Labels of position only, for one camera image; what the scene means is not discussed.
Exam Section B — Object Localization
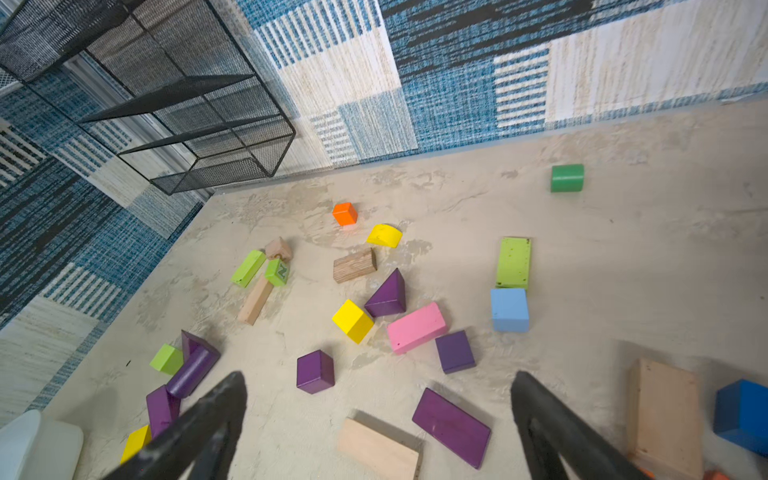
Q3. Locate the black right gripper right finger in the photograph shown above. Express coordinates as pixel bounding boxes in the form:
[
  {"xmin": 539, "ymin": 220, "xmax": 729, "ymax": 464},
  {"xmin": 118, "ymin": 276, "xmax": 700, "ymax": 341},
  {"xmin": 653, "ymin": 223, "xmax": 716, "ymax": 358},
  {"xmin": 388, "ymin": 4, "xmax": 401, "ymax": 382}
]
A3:
[{"xmin": 510, "ymin": 370, "xmax": 647, "ymax": 479}]

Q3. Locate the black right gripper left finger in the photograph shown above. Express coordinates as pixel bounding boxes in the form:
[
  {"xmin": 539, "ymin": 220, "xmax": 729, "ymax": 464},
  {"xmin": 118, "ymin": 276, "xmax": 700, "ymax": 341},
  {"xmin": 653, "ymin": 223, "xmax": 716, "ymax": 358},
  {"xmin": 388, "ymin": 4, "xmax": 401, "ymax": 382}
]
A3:
[{"xmin": 107, "ymin": 371, "xmax": 247, "ymax": 479}]

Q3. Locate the purple rectangular block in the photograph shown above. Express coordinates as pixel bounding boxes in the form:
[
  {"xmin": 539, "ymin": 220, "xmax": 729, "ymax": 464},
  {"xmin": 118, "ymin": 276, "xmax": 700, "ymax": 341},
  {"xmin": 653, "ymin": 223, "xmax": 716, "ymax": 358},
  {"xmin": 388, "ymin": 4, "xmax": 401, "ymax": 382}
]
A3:
[
  {"xmin": 146, "ymin": 385, "xmax": 181, "ymax": 438},
  {"xmin": 412, "ymin": 388, "xmax": 492, "ymax": 470}
]

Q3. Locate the white plastic storage bin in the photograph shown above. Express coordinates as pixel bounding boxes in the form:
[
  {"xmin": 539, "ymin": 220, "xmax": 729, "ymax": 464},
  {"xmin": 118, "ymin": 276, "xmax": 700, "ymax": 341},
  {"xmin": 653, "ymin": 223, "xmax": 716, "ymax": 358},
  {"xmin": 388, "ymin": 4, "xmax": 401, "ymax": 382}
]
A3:
[{"xmin": 1, "ymin": 410, "xmax": 84, "ymax": 479}]

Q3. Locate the small yellow cube block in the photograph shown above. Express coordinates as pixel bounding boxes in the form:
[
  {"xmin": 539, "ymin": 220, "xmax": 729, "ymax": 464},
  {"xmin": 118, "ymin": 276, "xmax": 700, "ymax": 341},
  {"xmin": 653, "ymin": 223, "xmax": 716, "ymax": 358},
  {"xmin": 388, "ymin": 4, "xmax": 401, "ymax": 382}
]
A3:
[{"xmin": 120, "ymin": 425, "xmax": 152, "ymax": 464}]

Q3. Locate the purple flat rectangular block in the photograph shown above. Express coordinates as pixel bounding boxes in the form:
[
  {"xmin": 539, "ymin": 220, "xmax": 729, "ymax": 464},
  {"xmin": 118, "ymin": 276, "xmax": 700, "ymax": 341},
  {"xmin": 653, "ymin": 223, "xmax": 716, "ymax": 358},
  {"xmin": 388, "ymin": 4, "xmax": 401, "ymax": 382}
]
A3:
[{"xmin": 412, "ymin": 388, "xmax": 492, "ymax": 470}]

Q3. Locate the lime green small cube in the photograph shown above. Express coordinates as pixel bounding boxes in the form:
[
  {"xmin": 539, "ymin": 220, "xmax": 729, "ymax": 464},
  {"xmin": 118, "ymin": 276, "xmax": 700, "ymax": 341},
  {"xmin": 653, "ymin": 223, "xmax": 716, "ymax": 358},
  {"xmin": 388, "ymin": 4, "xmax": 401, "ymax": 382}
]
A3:
[{"xmin": 150, "ymin": 343, "xmax": 184, "ymax": 376}]

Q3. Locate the purple triangle block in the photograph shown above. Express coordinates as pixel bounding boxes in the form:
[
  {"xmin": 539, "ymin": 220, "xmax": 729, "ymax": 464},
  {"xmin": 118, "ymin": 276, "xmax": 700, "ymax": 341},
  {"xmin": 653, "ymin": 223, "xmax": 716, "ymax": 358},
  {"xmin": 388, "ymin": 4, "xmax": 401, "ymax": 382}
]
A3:
[{"xmin": 181, "ymin": 330, "xmax": 220, "ymax": 361}]

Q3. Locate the natural wood tall block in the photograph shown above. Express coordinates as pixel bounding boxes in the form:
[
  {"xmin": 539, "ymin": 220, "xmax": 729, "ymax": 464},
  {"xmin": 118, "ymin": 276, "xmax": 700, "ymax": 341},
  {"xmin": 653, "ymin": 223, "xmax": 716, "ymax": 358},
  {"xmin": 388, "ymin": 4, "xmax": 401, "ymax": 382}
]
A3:
[{"xmin": 627, "ymin": 358, "xmax": 704, "ymax": 479}]

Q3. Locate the purple square block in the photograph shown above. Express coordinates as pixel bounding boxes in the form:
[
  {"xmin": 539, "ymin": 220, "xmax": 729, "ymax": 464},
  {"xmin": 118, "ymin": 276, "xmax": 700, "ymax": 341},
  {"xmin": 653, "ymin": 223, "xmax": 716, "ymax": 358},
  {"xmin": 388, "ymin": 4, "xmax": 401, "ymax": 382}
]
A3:
[{"xmin": 435, "ymin": 330, "xmax": 476, "ymax": 374}]

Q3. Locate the light blue cube block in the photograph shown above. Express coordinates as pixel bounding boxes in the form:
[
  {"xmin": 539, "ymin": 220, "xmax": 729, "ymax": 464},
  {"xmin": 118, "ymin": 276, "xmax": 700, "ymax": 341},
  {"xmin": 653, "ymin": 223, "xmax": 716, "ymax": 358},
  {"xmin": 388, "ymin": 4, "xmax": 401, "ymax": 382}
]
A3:
[{"xmin": 490, "ymin": 288, "xmax": 530, "ymax": 333}]

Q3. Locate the purple cube block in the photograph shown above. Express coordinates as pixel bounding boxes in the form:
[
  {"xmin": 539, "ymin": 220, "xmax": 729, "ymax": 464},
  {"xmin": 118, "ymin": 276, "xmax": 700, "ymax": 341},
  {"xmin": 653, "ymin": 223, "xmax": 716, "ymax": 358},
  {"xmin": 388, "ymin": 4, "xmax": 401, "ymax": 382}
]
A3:
[{"xmin": 296, "ymin": 350, "xmax": 335, "ymax": 394}]

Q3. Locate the light wood long block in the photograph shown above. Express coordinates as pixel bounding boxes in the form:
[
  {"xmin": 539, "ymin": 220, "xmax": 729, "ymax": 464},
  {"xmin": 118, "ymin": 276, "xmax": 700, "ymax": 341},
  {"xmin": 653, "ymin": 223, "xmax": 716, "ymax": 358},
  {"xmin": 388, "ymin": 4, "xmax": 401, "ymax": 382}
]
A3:
[{"xmin": 237, "ymin": 277, "xmax": 274, "ymax": 325}]

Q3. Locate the pink rectangular block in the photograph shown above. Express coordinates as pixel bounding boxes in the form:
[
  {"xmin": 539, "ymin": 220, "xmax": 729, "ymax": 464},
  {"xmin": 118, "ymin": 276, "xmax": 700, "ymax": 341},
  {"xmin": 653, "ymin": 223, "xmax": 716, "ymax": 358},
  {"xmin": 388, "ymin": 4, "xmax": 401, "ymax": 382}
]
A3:
[{"xmin": 387, "ymin": 302, "xmax": 448, "ymax": 355}]

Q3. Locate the lime green rectangular block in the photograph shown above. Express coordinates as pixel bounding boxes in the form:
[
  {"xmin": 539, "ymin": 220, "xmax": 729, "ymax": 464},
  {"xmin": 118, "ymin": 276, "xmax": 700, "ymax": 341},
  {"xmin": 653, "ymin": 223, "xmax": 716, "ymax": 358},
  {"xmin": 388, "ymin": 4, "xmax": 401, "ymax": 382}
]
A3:
[{"xmin": 495, "ymin": 237, "xmax": 531, "ymax": 290}]

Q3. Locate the natural wood plank block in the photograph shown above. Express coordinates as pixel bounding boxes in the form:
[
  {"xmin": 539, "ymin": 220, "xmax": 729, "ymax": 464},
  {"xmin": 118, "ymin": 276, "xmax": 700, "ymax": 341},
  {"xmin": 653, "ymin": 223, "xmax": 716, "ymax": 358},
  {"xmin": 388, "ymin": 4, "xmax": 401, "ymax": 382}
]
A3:
[{"xmin": 337, "ymin": 418, "xmax": 420, "ymax": 480}]

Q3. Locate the lime green long block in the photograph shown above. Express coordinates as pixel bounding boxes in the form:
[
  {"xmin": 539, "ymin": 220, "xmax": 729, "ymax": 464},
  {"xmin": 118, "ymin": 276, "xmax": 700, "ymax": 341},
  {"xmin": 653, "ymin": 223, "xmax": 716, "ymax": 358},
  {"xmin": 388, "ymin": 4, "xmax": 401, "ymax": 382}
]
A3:
[{"xmin": 231, "ymin": 250, "xmax": 266, "ymax": 288}]

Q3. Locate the green letter cube block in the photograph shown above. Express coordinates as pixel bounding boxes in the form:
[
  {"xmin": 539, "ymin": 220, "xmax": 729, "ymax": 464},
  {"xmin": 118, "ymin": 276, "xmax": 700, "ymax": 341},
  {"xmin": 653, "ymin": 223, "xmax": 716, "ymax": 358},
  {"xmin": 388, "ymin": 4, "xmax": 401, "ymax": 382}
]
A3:
[{"xmin": 264, "ymin": 258, "xmax": 290, "ymax": 287}]

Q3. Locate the dark blue cube block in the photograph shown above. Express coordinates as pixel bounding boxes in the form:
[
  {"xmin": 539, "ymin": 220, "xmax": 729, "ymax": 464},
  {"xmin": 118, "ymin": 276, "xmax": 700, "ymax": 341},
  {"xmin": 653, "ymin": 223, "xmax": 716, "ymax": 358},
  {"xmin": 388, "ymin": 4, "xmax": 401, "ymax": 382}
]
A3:
[{"xmin": 713, "ymin": 379, "xmax": 768, "ymax": 457}]

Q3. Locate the purple triangular prism block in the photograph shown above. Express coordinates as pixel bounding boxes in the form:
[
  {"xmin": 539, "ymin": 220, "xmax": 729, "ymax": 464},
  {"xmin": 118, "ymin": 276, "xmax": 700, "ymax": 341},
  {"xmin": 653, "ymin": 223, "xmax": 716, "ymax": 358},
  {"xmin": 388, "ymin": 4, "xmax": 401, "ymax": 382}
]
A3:
[{"xmin": 364, "ymin": 268, "xmax": 407, "ymax": 318}]

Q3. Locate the small natural wood block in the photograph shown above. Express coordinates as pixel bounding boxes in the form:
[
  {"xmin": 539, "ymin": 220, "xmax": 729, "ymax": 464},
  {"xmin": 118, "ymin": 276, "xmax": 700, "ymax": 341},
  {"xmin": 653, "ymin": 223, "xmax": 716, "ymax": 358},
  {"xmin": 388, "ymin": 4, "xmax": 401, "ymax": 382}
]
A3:
[{"xmin": 265, "ymin": 237, "xmax": 293, "ymax": 262}]

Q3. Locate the dark wood grain block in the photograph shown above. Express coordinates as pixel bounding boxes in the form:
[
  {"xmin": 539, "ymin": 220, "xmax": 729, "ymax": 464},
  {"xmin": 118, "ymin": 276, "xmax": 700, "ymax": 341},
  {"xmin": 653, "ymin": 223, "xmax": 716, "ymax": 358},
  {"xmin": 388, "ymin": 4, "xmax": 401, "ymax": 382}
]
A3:
[{"xmin": 333, "ymin": 248, "xmax": 377, "ymax": 284}]

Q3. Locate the green cylinder block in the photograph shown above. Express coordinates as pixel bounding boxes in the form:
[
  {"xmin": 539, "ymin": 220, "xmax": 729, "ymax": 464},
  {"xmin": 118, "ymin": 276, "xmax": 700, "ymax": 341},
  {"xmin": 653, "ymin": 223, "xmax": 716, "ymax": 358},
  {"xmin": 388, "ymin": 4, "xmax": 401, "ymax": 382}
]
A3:
[{"xmin": 550, "ymin": 164, "xmax": 585, "ymax": 193}]

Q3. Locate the yellow half-round block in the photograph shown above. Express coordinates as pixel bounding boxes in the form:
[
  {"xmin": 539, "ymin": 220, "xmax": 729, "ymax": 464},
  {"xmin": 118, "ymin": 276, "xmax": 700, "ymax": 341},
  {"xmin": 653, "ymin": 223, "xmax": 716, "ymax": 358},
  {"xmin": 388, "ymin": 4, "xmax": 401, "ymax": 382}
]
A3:
[{"xmin": 367, "ymin": 224, "xmax": 403, "ymax": 248}]

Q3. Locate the orange cube block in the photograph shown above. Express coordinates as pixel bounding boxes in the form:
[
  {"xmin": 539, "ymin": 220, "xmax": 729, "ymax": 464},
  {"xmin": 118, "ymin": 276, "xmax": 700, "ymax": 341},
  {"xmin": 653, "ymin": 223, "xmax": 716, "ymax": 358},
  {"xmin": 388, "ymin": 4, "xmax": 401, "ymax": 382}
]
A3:
[{"xmin": 332, "ymin": 202, "xmax": 358, "ymax": 227}]

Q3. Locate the black wire mesh shelf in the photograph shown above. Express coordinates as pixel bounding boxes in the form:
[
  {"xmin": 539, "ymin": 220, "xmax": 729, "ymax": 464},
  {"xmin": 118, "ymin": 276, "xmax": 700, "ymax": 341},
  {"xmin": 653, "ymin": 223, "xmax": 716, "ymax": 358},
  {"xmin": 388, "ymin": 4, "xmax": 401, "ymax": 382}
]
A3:
[{"xmin": 1, "ymin": 1, "xmax": 296, "ymax": 195}]

